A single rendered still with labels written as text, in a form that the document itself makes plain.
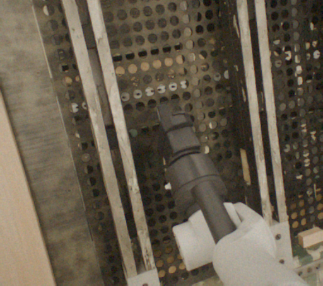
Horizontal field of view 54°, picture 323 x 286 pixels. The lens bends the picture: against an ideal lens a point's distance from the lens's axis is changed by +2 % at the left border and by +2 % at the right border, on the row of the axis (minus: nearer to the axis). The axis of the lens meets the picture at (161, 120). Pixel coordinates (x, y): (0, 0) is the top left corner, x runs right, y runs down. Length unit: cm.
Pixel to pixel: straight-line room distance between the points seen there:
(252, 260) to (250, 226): 8
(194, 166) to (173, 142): 6
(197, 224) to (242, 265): 13
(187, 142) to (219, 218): 14
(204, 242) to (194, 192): 7
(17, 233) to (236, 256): 44
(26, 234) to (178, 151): 34
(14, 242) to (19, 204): 7
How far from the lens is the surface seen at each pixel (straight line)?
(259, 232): 45
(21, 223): 69
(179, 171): 52
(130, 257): 68
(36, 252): 71
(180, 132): 55
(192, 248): 49
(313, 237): 95
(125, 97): 107
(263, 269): 36
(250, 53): 66
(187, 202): 51
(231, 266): 40
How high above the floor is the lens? 168
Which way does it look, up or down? 43 degrees down
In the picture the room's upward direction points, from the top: straight up
